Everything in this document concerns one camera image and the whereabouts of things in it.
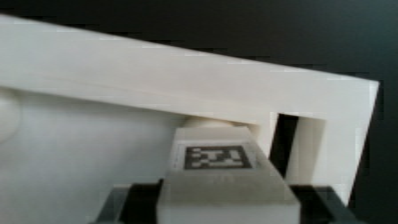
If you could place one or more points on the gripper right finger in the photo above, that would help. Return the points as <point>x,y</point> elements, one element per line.
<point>322,207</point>

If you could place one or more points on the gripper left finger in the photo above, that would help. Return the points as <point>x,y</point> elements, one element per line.
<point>130,205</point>

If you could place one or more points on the white leg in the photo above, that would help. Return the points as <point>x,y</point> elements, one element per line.
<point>222,187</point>

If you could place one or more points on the white square tabletop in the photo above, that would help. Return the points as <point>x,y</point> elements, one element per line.
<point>98,95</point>

